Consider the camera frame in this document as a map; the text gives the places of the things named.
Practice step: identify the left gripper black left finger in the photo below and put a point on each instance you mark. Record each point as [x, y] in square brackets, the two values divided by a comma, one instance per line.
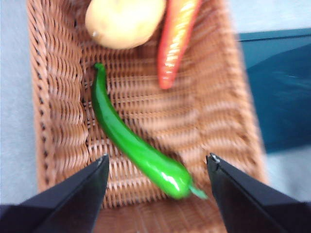
[68, 204]

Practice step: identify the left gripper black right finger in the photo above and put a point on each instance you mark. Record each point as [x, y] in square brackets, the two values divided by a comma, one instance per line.
[247, 204]

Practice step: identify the green chili pepper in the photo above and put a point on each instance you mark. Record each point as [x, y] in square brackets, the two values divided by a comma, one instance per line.
[136, 145]

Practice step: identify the brown wicker basket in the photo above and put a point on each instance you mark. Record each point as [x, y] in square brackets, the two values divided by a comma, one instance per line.
[145, 109]

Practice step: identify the orange carrot with green leaves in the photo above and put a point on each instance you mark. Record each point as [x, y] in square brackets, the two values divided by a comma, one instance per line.
[175, 48]

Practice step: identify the yellow potato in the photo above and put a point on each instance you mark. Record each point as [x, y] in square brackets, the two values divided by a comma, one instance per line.
[124, 21]

